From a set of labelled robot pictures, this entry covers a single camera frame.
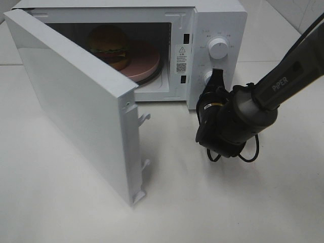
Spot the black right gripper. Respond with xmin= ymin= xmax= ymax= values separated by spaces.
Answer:
xmin=196 ymin=68 xmax=228 ymax=125

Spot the white timer knob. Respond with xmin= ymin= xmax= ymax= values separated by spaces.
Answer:
xmin=204 ymin=70 xmax=214 ymax=89

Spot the pink round plate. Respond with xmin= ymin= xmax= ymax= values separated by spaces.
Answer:
xmin=120 ymin=40 xmax=160 ymax=83

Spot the burger with lettuce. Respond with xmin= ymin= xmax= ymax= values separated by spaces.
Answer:
xmin=87 ymin=25 xmax=131 ymax=71

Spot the white microwave door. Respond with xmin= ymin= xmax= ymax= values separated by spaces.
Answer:
xmin=5 ymin=9 xmax=151 ymax=206

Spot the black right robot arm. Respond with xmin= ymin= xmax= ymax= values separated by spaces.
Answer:
xmin=195 ymin=15 xmax=323 ymax=163

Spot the upper white power knob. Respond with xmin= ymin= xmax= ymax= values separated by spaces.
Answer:
xmin=208 ymin=36 xmax=229 ymax=59

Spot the white microwave oven body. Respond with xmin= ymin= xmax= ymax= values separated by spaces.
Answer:
xmin=10 ymin=1 xmax=247 ymax=109

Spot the glass microwave turntable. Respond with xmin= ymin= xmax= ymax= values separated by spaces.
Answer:
xmin=136 ymin=61 xmax=164 ymax=86

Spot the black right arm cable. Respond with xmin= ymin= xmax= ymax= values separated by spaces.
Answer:
xmin=206 ymin=0 xmax=324 ymax=163

